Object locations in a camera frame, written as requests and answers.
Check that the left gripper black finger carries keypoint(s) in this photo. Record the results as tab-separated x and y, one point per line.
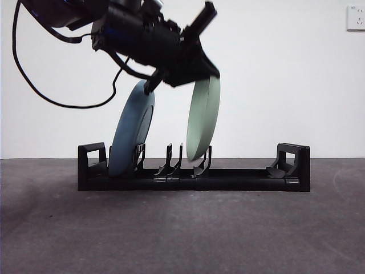
208	67
182	77

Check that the pale green round plate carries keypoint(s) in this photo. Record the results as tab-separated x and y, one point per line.
204	120

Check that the blue round plate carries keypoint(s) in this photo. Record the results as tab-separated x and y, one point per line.
131	134

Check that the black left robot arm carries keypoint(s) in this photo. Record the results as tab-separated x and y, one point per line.
114	25

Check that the black plastic plate rack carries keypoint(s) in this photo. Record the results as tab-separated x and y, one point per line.
242	182

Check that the white wall socket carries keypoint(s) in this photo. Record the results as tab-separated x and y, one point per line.
356	18

